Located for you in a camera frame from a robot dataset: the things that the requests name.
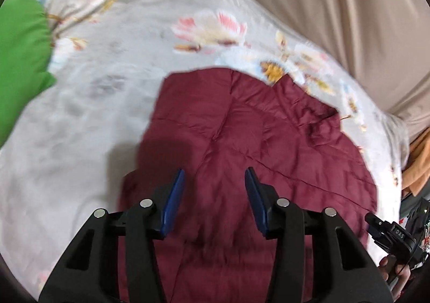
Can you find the person's right hand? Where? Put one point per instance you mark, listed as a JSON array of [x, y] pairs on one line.
[[394, 272]]

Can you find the maroon puffer jacket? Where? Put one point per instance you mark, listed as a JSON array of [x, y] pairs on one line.
[[235, 128]]

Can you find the beige curtain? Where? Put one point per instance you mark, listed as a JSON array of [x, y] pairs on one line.
[[336, 4]]

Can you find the green cloth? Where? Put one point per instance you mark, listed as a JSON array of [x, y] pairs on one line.
[[20, 54]]

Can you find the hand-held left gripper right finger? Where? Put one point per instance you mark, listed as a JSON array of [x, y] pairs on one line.
[[254, 195]]

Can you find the white floral blanket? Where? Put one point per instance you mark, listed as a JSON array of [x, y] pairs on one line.
[[117, 54]]

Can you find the orange cloth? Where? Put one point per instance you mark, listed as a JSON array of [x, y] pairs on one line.
[[418, 165]]

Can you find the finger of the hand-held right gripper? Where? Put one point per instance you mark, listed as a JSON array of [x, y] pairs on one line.
[[373, 219]]

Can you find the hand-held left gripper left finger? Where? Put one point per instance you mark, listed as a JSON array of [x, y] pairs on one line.
[[174, 195]]

